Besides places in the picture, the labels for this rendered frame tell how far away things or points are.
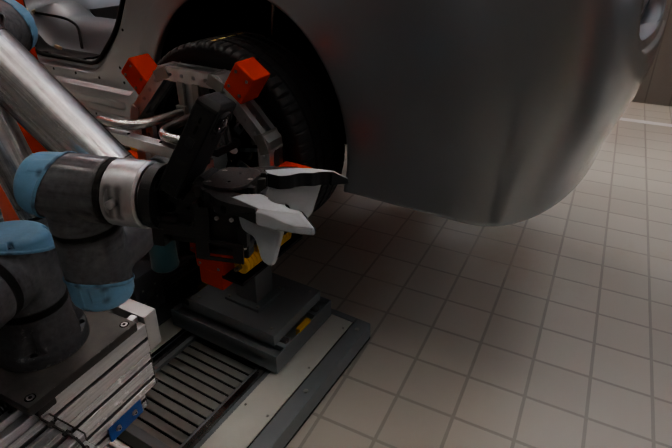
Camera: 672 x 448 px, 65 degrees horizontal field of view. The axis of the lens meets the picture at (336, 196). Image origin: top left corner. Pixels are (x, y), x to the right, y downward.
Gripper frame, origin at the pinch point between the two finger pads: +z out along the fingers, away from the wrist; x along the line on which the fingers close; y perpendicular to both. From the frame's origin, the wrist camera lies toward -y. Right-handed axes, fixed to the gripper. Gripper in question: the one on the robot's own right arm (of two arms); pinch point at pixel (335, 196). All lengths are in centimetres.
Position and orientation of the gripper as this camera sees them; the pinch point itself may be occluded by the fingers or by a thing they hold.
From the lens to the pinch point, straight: 53.1
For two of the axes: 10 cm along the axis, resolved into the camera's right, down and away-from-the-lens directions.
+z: 9.8, 1.0, -1.9
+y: -0.3, 9.4, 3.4
